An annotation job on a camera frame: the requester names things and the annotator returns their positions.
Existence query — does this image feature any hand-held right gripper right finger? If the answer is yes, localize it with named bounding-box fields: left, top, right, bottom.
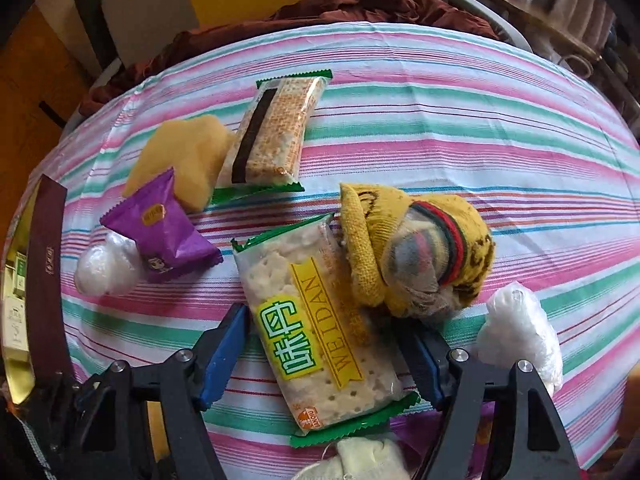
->
left=399, top=326, right=584, bottom=480

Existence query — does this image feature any yellow sponge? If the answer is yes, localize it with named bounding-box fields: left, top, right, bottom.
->
left=122, top=114, right=237, bottom=213

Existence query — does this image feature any beige curtain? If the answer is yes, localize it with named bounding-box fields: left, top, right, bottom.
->
left=547, top=0, right=618, bottom=53

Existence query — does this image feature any yellow label cracker packet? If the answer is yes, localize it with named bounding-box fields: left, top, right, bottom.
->
left=231, top=212, right=422, bottom=449

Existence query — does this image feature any maroon cloth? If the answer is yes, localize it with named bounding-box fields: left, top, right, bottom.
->
left=77, top=0, right=501, bottom=117

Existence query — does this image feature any yellow knit sock bundle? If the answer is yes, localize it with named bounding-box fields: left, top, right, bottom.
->
left=339, top=182, right=494, bottom=322

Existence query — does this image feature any dark stripe cracker packet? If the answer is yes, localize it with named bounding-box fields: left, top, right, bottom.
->
left=210, top=70, right=334, bottom=206

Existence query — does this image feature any white kettle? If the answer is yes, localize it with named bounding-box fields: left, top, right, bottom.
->
left=557, top=54, right=596, bottom=81

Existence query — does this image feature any round white plastic wrap ball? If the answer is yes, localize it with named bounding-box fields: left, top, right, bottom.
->
left=74, top=231, right=147, bottom=297

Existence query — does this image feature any purple snack packet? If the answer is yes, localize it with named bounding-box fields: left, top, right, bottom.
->
left=99, top=167, right=225, bottom=284

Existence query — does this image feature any wooden desk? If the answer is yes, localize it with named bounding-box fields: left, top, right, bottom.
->
left=440, top=0, right=640, bottom=116

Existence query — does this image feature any striped bedsheet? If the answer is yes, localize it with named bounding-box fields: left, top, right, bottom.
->
left=0, top=20, right=640, bottom=480

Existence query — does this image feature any clear plastic bag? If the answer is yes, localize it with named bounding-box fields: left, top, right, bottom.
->
left=475, top=282, right=564, bottom=397

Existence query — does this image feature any brown gift box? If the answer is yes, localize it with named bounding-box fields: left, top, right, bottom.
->
left=0, top=175, right=77, bottom=407

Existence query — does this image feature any white sock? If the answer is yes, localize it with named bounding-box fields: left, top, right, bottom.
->
left=294, top=437, right=417, bottom=480

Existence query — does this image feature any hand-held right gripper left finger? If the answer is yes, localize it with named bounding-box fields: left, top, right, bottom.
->
left=60, top=304, right=250, bottom=480

